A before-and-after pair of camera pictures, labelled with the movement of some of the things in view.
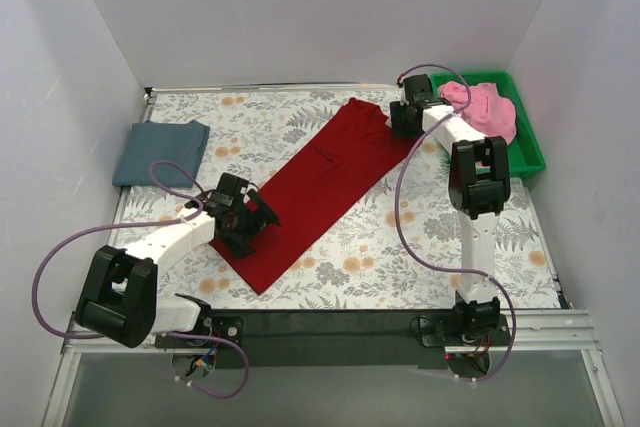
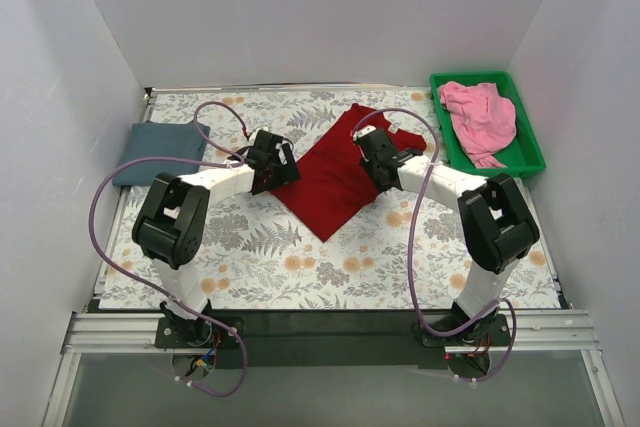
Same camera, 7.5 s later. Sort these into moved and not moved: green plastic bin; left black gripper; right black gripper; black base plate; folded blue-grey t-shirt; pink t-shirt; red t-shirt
Moved: right black gripper; left black gripper; red t-shirt
Not moved: pink t-shirt; folded blue-grey t-shirt; black base plate; green plastic bin
